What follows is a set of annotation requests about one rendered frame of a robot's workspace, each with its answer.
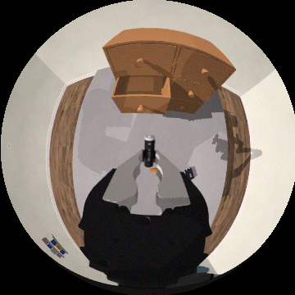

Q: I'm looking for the brown wooden chest of drawers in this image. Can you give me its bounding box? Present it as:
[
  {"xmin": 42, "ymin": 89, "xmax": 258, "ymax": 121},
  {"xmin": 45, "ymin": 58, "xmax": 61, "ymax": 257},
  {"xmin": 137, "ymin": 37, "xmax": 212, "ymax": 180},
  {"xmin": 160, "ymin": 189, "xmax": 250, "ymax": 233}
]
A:
[{"xmin": 102, "ymin": 28, "xmax": 236, "ymax": 114}]

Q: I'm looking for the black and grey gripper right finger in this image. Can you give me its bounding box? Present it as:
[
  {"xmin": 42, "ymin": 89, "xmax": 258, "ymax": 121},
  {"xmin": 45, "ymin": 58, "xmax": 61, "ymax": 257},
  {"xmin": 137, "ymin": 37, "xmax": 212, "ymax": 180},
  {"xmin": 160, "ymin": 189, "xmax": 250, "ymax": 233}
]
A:
[{"xmin": 154, "ymin": 150, "xmax": 212, "ymax": 237}]

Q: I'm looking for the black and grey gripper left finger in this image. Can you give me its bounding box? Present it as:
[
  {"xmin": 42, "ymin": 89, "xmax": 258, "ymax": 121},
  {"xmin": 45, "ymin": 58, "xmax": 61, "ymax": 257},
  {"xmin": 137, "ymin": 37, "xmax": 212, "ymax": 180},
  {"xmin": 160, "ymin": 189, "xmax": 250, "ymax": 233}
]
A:
[{"xmin": 78, "ymin": 149, "xmax": 145, "ymax": 231}]

